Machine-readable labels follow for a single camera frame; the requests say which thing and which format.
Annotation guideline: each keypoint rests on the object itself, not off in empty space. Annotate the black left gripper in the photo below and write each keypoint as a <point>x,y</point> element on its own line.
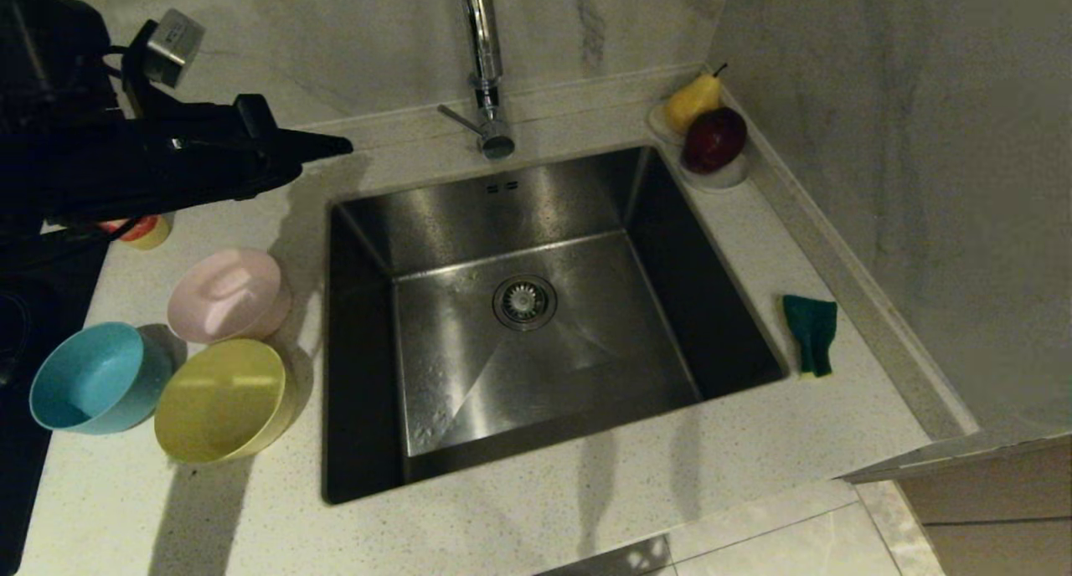
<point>151,166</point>

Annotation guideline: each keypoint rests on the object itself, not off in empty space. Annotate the orange yellow detergent bottle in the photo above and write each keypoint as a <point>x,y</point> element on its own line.
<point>149,231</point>

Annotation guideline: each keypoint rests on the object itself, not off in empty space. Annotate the chrome faucet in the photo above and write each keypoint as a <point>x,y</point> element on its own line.
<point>486,48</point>

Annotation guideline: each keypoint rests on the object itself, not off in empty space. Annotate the blue plastic bowl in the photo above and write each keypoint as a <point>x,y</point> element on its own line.
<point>88,383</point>

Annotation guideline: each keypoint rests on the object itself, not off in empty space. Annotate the green and yellow sponge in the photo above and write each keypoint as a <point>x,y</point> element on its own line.
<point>809,329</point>

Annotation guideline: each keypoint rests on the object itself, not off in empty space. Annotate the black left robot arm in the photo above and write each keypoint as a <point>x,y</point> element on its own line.
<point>46,65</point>

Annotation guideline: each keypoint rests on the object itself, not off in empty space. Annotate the stainless steel sink basin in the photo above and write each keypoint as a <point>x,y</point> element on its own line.
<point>586,350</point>

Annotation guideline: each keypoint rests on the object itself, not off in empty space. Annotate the pink plastic bowl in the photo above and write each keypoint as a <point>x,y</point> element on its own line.
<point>230,295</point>

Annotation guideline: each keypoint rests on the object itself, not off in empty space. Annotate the yellow plastic bowl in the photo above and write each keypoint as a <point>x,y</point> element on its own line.
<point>216,402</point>

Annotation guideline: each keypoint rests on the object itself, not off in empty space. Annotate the round metal drain strainer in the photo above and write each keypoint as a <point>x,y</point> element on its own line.
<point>525,301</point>

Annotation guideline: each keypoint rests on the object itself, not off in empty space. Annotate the black glass cooktop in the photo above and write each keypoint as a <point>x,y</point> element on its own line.
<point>25,325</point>

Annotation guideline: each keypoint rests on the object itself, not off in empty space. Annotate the small white dish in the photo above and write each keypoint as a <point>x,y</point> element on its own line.
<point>658,122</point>
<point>729,178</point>

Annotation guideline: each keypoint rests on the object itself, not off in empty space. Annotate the yellow pear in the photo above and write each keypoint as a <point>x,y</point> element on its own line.
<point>691,105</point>

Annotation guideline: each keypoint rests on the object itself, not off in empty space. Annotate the dark red apple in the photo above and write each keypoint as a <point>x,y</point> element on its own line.
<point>714,139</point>

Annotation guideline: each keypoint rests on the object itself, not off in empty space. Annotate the light wood cabinet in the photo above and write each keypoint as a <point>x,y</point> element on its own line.
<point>1005,513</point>

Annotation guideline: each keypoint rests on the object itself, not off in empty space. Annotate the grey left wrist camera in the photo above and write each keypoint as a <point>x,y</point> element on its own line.
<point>173,47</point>

